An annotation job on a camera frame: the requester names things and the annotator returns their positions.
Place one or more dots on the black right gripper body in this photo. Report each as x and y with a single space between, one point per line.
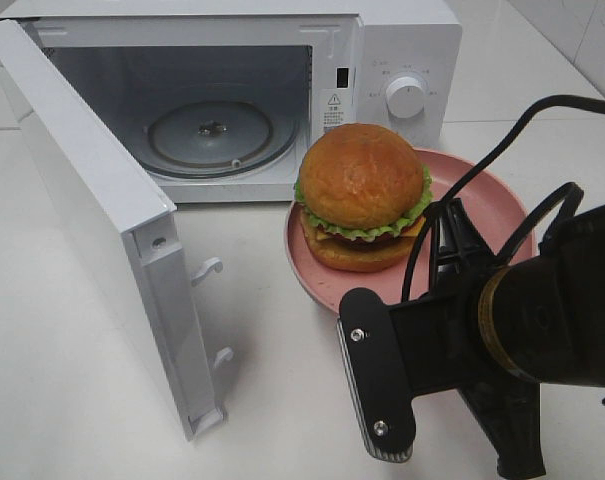
455 336

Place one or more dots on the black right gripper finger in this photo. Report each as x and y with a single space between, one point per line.
456 244
509 415

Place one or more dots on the pink round plate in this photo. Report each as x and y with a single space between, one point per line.
492 207

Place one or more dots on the burger with lettuce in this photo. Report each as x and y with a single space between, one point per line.
363 191

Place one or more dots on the white microwave door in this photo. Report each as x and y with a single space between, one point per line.
121 223

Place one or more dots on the upper white power knob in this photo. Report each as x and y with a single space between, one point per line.
405 95

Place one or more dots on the white warning label sticker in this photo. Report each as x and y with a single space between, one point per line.
336 108

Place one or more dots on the glass microwave turntable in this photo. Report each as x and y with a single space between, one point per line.
215 139

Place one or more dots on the white microwave oven body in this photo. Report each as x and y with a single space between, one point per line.
133 61

